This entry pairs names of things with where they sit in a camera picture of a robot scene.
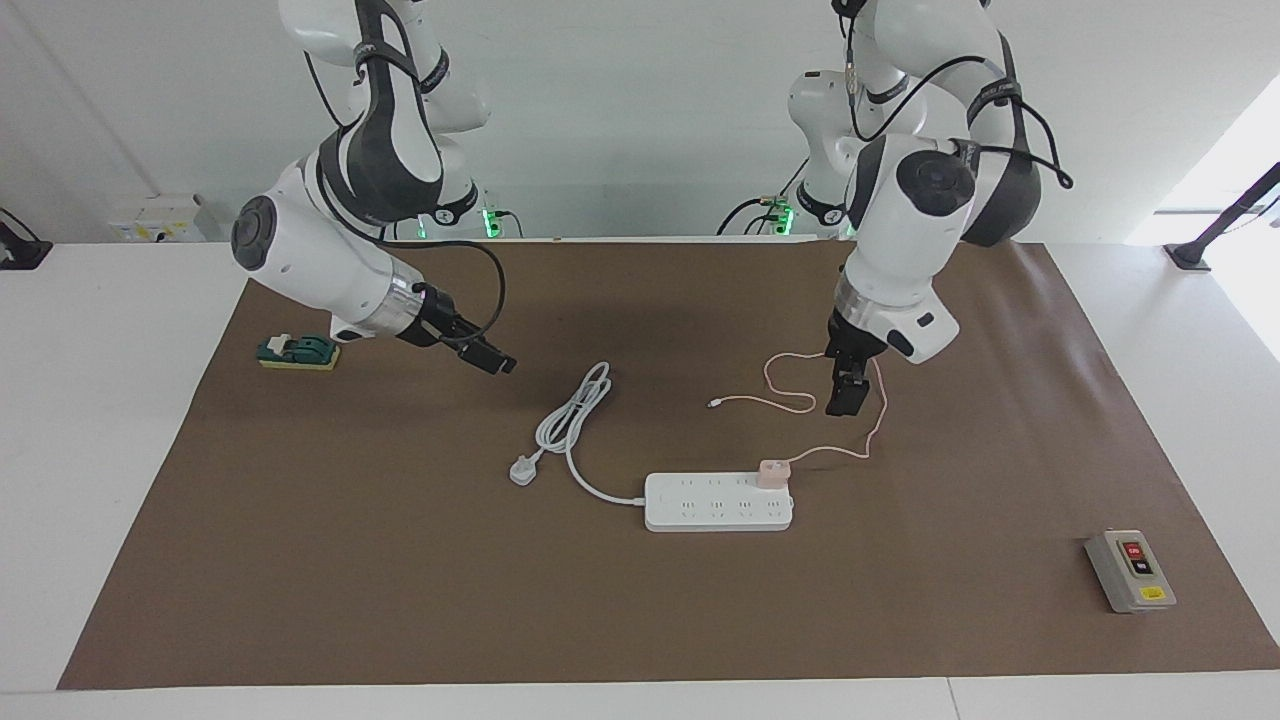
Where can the black table clamp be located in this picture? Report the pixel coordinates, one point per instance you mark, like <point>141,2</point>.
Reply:
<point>22,252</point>

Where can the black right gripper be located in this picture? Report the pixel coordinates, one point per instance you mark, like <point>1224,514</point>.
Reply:
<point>435,318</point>

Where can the white power strip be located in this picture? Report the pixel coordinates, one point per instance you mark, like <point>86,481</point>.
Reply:
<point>715,503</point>

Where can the grey on-off switch box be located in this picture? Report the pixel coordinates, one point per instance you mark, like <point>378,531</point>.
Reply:
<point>1128,572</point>

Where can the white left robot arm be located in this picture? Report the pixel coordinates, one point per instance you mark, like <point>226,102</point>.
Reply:
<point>905,215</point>

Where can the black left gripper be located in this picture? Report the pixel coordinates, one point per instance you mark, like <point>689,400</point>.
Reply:
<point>850,350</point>

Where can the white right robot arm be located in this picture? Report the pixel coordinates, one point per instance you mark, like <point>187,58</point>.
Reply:
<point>320,250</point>

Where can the black angled stand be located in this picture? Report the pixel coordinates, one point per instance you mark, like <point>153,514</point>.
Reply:
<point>1225,220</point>

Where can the brown paper mat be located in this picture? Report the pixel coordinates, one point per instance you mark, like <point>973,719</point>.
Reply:
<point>640,600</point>

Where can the white wall socket box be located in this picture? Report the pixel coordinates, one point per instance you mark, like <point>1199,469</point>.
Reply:
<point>165,220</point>

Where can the green knife switch yellow base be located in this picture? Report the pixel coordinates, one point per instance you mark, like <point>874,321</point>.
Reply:
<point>300,352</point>

